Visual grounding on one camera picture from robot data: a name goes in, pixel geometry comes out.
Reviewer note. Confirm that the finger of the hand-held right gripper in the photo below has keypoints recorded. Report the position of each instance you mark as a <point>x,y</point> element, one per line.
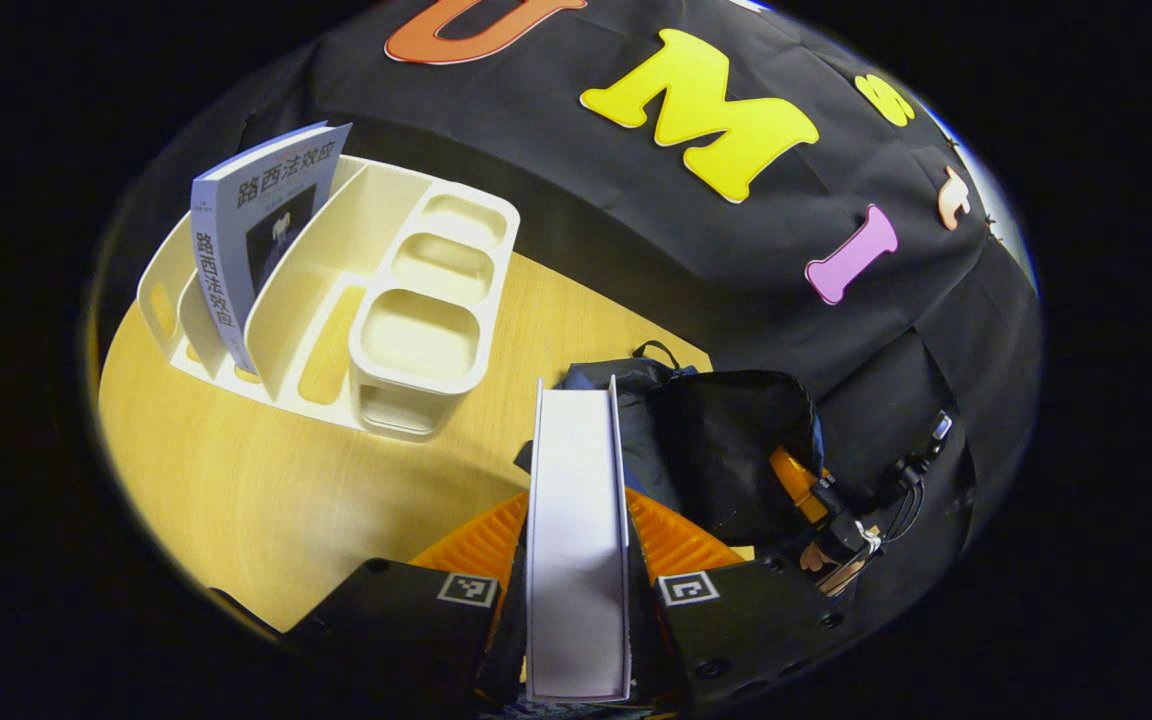
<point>794,482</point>

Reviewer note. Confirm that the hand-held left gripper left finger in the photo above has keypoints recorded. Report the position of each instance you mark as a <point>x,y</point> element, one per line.
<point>406,630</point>

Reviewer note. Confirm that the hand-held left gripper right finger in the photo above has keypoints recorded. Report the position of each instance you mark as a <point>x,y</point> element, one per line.
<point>736,630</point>

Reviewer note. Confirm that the blue schoolbag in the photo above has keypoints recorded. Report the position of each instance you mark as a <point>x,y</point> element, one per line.
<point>726,450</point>

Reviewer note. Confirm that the white book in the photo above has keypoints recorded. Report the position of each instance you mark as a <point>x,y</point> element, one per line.
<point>576,550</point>

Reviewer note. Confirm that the cream plastic bookshelf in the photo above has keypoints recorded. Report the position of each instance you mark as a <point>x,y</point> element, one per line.
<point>426,340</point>

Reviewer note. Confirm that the blue-grey book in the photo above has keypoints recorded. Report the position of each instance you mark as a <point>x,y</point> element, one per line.
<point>236,230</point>

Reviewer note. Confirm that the black backdrop cloth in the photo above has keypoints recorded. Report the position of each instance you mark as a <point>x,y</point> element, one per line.
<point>576,230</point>

